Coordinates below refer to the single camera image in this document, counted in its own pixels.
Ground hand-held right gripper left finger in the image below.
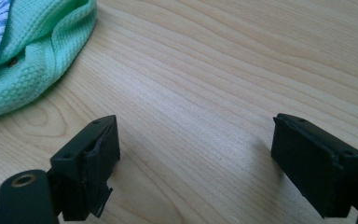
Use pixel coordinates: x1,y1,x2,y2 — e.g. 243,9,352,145
49,114,121,222

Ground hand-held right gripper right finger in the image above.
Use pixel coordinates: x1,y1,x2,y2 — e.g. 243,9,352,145
270,113,358,219

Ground mint green waffle cloth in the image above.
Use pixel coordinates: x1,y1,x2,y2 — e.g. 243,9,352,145
0,0,98,121

